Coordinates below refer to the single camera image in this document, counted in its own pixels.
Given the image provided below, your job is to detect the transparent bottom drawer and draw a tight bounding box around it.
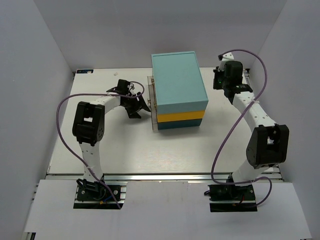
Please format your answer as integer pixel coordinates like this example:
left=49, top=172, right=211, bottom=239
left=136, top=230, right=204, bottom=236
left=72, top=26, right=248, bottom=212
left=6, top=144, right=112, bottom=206
left=147, top=76, right=158, bottom=132

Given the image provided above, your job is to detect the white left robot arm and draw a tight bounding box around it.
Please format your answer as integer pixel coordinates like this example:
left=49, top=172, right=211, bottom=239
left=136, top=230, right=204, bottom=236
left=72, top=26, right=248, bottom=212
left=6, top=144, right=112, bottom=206
left=72, top=79, right=151, bottom=183

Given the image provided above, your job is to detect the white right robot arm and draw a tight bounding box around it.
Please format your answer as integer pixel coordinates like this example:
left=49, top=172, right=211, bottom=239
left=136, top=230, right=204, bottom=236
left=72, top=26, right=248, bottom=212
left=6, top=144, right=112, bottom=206
left=213, top=58, right=290, bottom=186

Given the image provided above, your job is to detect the stacked teal yellow drawer cabinet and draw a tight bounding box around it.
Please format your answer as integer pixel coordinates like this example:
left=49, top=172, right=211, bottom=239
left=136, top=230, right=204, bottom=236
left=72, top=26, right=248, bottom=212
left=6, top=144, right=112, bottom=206
left=151, top=51, right=209, bottom=130

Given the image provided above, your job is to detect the blue label left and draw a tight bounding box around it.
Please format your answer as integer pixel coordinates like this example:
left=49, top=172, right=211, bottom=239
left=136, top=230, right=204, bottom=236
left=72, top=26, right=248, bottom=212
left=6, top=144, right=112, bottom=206
left=76, top=69, right=94, bottom=74

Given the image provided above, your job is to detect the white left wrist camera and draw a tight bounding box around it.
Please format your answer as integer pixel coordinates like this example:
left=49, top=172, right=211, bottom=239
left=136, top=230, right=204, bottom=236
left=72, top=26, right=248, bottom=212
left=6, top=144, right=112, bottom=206
left=128, top=83, right=135, bottom=96

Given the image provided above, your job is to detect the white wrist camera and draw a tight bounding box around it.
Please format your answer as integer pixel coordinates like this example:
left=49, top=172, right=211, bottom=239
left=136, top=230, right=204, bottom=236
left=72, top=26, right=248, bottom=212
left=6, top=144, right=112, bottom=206
left=218, top=51, right=235, bottom=62
left=128, top=83, right=135, bottom=96

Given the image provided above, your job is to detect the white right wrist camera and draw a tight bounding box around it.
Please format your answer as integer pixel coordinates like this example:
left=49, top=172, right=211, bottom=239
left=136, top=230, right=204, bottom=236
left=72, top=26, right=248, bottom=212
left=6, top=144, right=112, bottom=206
left=218, top=51, right=235, bottom=62

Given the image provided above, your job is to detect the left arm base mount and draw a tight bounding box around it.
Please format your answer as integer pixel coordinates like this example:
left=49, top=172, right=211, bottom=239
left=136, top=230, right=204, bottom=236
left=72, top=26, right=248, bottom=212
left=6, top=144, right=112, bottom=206
left=73, top=178, right=126, bottom=210

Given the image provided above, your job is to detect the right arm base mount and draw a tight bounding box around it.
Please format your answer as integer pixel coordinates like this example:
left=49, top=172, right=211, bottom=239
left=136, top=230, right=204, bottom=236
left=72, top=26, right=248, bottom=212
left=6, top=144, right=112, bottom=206
left=204, top=184, right=258, bottom=213

